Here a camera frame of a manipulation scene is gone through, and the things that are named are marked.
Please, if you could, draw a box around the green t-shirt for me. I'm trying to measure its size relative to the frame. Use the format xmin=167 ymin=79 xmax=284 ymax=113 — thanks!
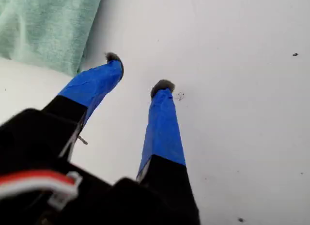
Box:
xmin=0 ymin=0 xmax=104 ymax=76

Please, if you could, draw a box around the red white servo wire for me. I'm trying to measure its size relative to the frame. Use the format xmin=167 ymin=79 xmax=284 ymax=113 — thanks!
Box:
xmin=0 ymin=170 xmax=83 ymax=210

